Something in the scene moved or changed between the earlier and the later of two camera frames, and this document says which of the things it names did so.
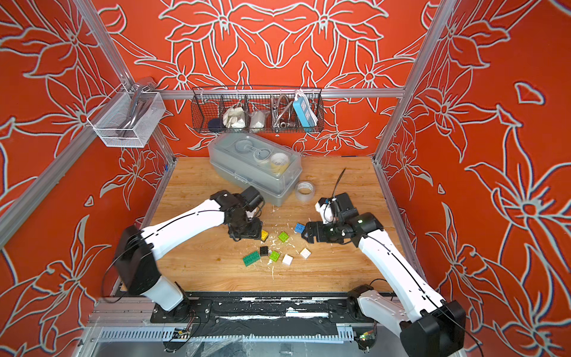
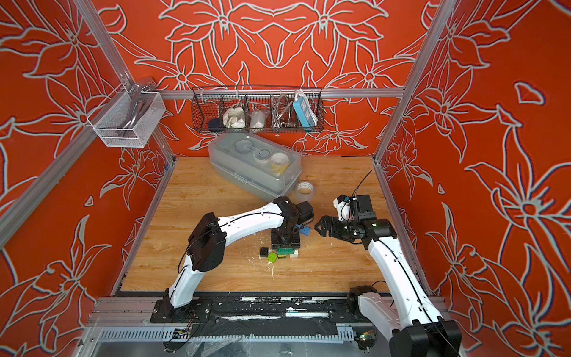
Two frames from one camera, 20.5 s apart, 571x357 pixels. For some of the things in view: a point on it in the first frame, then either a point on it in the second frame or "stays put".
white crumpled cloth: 234,117 stays put
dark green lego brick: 251,259 -> 285,251
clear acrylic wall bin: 127,119 stays put
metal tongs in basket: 280,108 stays put
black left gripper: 255,234 -> 278,243
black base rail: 232,314 stays put
